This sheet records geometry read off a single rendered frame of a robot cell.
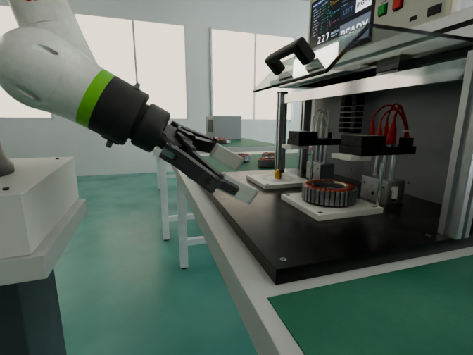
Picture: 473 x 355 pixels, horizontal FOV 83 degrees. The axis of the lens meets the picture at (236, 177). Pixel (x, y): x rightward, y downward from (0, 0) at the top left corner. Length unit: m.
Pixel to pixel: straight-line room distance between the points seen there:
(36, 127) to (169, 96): 2.21
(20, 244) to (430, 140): 0.81
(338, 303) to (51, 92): 0.44
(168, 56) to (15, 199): 4.93
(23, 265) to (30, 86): 0.26
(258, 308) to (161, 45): 5.17
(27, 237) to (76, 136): 4.85
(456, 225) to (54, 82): 0.61
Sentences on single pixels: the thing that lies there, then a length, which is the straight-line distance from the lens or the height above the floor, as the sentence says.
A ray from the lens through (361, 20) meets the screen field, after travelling 0.78.
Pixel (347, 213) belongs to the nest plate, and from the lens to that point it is 0.55.
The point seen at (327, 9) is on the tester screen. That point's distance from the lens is 0.91.
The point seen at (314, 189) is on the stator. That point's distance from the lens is 0.56.
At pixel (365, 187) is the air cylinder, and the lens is 0.70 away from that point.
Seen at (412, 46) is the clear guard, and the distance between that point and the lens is 0.52.
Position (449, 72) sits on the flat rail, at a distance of 0.56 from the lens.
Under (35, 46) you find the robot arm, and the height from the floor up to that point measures 1.04.
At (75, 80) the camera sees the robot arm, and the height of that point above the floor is 1.00.
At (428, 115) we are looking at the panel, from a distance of 0.76.
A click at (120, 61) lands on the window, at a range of 5.29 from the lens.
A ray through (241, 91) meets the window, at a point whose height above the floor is 1.54.
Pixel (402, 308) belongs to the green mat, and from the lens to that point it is 0.37.
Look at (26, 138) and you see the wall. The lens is 5.55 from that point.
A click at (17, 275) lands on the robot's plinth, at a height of 0.72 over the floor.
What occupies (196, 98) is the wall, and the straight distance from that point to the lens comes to 5.27.
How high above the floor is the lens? 0.95
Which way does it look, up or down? 12 degrees down
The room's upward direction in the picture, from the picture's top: straight up
